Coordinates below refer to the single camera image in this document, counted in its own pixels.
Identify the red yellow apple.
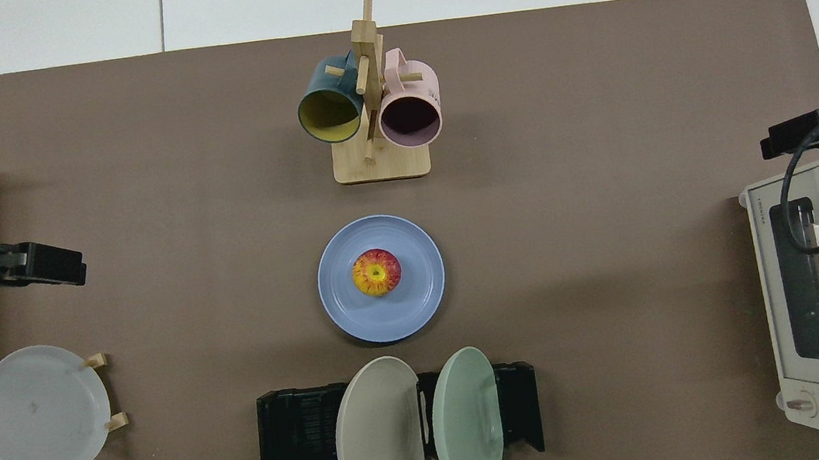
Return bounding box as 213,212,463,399
349,245,406,301

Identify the periwinkle blue plate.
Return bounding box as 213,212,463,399
310,207,454,351

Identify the grey plate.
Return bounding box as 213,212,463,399
0,337,117,460

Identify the wooden plate rack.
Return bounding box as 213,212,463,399
0,350,133,460

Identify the black dish rack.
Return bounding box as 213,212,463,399
252,358,546,460

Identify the beige plate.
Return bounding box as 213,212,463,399
325,352,430,460

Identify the pale green plate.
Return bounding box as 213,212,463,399
424,344,507,460

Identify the brown table cloth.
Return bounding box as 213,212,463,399
0,0,819,460

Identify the teal cup yellow inside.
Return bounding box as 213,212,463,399
291,50,370,148

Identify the wooden cup stand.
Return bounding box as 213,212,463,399
313,0,433,187

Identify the pink cup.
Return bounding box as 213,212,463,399
370,43,447,151

